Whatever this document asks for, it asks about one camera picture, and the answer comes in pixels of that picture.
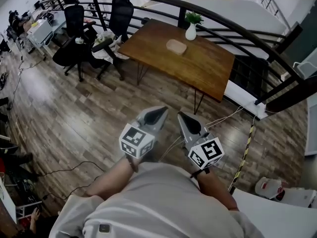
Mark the black office chair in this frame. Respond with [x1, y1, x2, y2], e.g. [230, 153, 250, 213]
[91, 0, 136, 81]
[52, 3, 98, 83]

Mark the white cabinet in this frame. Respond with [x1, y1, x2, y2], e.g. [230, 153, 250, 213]
[232, 187, 317, 238]

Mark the person's left forearm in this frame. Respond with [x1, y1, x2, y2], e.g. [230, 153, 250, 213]
[85, 157, 140, 198]

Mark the white chair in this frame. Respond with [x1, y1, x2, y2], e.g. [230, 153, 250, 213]
[293, 60, 317, 80]

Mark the dark wrist band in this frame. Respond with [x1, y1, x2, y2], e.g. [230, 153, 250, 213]
[125, 155, 139, 173]
[190, 169, 211, 179]

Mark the wooden table with hairpin legs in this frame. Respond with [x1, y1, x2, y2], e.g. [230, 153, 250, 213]
[117, 18, 236, 115]

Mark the white vase with green plant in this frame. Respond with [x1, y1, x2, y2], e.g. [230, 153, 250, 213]
[184, 11, 205, 41]

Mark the white plastic bottle red label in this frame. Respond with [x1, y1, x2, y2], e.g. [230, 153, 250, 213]
[255, 177, 286, 200]

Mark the person's right forearm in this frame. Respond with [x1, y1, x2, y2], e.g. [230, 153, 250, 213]
[195, 169, 240, 211]

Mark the white floor cable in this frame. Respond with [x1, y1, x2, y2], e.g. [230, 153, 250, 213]
[205, 105, 256, 129]

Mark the white box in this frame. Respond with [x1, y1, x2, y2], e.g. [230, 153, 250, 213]
[272, 187, 317, 208]

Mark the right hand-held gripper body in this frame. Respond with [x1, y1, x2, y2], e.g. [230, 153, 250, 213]
[183, 130, 225, 170]

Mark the black floor cable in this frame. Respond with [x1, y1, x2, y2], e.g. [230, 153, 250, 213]
[37, 161, 105, 201]

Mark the white desk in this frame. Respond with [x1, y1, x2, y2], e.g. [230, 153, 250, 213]
[26, 18, 54, 55]

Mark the white crumpled cloth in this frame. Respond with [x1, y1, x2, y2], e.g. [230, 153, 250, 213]
[93, 32, 130, 62]

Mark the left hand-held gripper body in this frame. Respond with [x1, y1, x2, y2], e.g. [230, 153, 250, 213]
[118, 118, 159, 160]

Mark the yellow black striped tape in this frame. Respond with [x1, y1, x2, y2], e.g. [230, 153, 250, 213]
[227, 125, 256, 193]

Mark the person's white shirt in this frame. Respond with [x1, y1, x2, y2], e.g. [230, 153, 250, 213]
[49, 161, 264, 238]

